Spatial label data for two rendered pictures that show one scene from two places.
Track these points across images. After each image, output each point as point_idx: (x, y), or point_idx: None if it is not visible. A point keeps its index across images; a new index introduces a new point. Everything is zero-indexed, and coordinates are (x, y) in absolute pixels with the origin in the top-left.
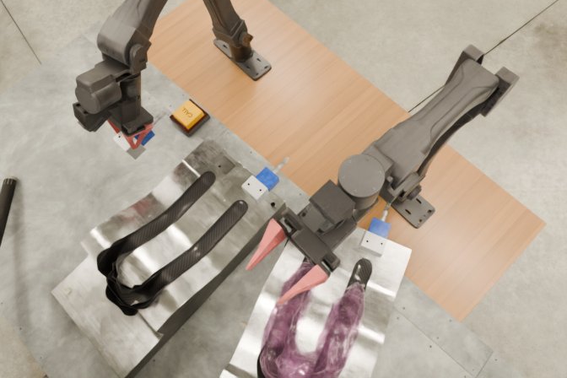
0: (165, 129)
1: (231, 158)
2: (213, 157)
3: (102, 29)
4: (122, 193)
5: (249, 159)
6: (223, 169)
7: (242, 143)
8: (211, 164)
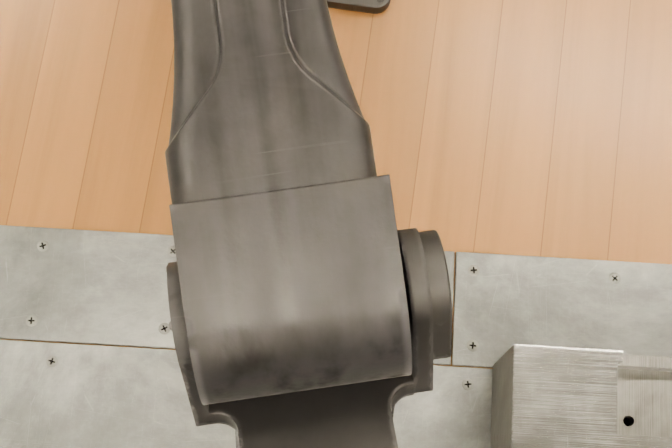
0: (233, 430)
1: (655, 360)
2: (611, 409)
3: (197, 302)
4: None
5: (630, 305)
6: (650, 421)
7: (558, 270)
8: (627, 441)
